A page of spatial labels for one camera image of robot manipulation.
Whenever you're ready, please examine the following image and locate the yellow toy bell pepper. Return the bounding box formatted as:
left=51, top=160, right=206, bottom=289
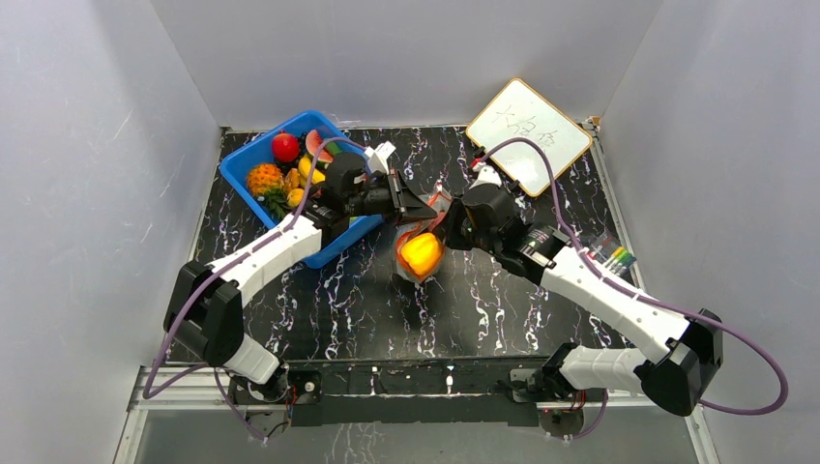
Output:
left=397, top=232, right=445, bottom=280

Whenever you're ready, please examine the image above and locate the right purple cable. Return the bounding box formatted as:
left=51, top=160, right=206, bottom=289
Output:
left=474, top=136, right=790, bottom=418

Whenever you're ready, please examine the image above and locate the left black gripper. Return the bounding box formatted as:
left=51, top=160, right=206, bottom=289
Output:
left=346, top=170, right=438, bottom=229

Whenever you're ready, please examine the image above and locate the red toy pomegranate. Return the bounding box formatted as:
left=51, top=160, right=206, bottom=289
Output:
left=271, top=131, right=301, bottom=163

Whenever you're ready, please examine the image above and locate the toy watermelon slice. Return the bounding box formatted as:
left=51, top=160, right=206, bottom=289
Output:
left=305, top=130, right=334, bottom=165

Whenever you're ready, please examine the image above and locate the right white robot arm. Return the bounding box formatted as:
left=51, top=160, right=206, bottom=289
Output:
left=434, top=184, right=722, bottom=417

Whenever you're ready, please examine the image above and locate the blue plastic bin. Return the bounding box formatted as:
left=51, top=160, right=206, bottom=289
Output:
left=220, top=110, right=384, bottom=269

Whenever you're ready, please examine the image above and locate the clear zip top bag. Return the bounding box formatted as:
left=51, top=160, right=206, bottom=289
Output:
left=393, top=180, right=453, bottom=284

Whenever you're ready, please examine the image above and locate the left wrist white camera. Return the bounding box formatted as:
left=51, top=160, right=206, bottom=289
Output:
left=364, top=141, right=395, bottom=178

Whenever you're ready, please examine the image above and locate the pack of coloured markers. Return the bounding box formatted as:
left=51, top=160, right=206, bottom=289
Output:
left=588, top=232, right=636, bottom=276

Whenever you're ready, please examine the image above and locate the purple cable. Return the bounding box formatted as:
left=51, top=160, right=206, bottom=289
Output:
left=141, top=137, right=369, bottom=443
left=474, top=136, right=790, bottom=418

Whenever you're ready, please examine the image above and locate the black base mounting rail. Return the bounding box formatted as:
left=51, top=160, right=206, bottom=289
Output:
left=128, top=352, right=648, bottom=429

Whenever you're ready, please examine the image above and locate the orange toy pineapple fruit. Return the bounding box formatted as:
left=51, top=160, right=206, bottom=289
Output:
left=246, top=163, right=289, bottom=219

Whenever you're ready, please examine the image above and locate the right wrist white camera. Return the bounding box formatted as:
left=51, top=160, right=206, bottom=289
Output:
left=470, top=159, right=502, bottom=189

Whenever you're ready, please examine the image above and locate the toy banana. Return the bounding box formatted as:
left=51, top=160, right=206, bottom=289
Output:
left=297, top=156, right=326, bottom=187

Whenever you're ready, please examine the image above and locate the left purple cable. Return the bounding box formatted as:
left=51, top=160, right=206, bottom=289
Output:
left=141, top=137, right=369, bottom=443

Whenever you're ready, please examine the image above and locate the white dry-erase board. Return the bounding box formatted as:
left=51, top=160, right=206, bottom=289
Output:
left=466, top=78, right=593, bottom=197

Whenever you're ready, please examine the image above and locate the wrist white camera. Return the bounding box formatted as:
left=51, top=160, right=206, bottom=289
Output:
left=364, top=141, right=395, bottom=178
left=470, top=159, right=502, bottom=189

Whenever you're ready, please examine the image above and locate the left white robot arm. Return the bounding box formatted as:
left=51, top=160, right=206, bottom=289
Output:
left=163, top=153, right=437, bottom=402

